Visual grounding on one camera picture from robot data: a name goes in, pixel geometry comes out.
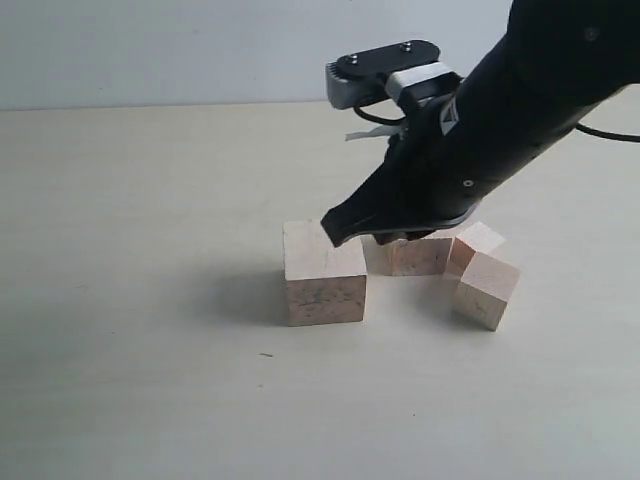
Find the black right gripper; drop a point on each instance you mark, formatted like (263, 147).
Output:
(470, 144)

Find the medium wooden cube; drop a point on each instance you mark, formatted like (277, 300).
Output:
(423, 257)

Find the small wooden cube front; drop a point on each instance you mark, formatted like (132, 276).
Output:
(485, 289)

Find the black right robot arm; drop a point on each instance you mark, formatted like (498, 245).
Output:
(585, 51)

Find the smallest wooden cube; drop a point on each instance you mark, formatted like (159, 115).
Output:
(476, 238)

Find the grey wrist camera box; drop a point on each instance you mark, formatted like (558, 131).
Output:
(409, 73)

